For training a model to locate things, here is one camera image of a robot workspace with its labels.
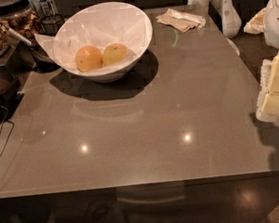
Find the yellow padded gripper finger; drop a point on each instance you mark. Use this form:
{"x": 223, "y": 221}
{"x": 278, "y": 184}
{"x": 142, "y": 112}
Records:
{"x": 268, "y": 100}

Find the orange fruit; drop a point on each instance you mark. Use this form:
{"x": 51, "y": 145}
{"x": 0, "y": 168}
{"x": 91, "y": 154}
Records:
{"x": 88, "y": 58}
{"x": 114, "y": 53}

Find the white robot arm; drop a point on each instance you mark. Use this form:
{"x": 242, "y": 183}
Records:
{"x": 266, "y": 21}

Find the white ceramic bowl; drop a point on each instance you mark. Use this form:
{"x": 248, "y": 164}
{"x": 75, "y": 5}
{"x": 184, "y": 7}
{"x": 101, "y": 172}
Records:
{"x": 109, "y": 26}

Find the white paper bowl liner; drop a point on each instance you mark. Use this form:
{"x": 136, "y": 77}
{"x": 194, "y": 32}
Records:
{"x": 103, "y": 28}

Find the folded brown paper napkins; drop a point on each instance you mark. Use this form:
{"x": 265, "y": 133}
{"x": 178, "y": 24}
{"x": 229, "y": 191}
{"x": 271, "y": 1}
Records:
{"x": 180, "y": 20}

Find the black wire mesh cup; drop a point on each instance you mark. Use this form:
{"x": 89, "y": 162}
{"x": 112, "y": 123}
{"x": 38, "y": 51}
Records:
{"x": 51, "y": 24}

